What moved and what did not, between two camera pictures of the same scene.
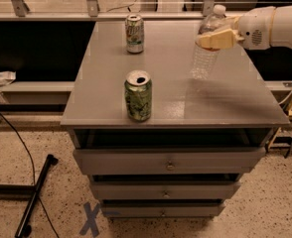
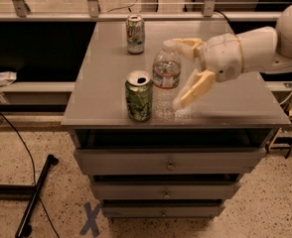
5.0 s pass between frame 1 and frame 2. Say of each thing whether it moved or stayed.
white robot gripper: moved
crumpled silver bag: stayed
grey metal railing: stayed
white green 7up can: stayed
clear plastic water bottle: moved
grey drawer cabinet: stayed
